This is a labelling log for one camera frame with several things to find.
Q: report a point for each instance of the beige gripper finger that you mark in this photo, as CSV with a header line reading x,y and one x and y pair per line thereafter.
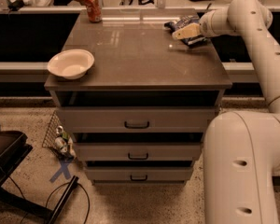
x,y
189,31

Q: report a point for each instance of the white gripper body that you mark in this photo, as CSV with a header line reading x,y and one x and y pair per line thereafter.
x,y
207,24

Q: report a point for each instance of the blue chip bag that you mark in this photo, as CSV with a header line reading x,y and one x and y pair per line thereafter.
x,y
182,22

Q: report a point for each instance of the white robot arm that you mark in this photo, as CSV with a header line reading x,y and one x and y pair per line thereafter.
x,y
241,149

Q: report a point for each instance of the white paper bowl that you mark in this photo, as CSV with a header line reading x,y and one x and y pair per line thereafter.
x,y
71,64

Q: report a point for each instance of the orange soda can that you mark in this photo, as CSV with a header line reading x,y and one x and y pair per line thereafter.
x,y
93,10

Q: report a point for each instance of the grey drawer cabinet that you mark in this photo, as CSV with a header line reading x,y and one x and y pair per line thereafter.
x,y
138,64

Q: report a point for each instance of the top grey drawer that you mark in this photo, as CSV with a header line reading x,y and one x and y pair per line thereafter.
x,y
135,120

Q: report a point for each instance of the grey drawer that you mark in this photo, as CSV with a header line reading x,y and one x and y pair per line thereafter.
x,y
135,120
137,151
146,174

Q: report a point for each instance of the middle grey drawer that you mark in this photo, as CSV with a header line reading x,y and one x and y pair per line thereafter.
x,y
137,151

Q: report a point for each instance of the bottles in basket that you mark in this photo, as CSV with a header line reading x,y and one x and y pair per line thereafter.
x,y
63,143

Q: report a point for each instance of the bottom grey drawer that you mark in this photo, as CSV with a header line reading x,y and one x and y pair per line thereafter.
x,y
146,174

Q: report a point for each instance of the black cart on left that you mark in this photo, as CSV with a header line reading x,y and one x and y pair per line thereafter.
x,y
13,150

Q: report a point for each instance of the wire mesh basket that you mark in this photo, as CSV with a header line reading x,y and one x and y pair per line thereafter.
x,y
51,131

